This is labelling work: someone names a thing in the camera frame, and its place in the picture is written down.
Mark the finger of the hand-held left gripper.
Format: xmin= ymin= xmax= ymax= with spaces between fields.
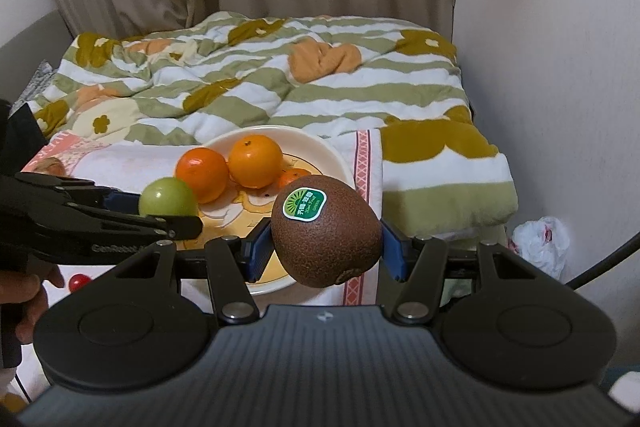
xmin=64 ymin=193 xmax=205 ymax=241
xmin=15 ymin=173 xmax=142 ymax=211

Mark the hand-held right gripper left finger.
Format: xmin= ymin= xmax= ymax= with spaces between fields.
xmin=100 ymin=217 xmax=276 ymax=325

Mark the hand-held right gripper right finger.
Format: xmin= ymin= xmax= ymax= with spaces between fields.
xmin=377 ymin=217 xmax=556 ymax=325

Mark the green apple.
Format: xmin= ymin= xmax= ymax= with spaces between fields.
xmin=138 ymin=177 xmax=198 ymax=219

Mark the brown kiwi with green sticker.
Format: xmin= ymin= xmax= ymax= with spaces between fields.
xmin=270 ymin=175 xmax=383 ymax=289

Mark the deep orange mandarin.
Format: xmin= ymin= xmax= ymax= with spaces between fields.
xmin=175 ymin=147 xmax=231 ymax=204

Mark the small tangerine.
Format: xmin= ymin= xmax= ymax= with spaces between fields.
xmin=276 ymin=167 xmax=312 ymax=190

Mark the yellow-orange orange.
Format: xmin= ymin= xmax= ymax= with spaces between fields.
xmin=228 ymin=134 xmax=284 ymax=189

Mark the cream oval cartoon bowl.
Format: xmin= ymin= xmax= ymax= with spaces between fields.
xmin=197 ymin=125 xmax=355 ymax=297

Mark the person's left hand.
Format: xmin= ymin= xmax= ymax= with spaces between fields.
xmin=0 ymin=266 xmax=66 ymax=344

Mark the grey patterned pillow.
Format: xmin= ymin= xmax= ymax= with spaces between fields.
xmin=15 ymin=61 xmax=56 ymax=108

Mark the white plastic bag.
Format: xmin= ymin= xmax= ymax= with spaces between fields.
xmin=510 ymin=217 xmax=571 ymax=280

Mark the green striped floral quilt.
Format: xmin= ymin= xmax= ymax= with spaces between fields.
xmin=27 ymin=11 xmax=518 ymax=240

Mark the grey padded headboard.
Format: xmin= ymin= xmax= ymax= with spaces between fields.
xmin=0 ymin=9 xmax=71 ymax=108

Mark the black cable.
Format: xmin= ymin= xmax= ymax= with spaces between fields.
xmin=567 ymin=227 xmax=640 ymax=290

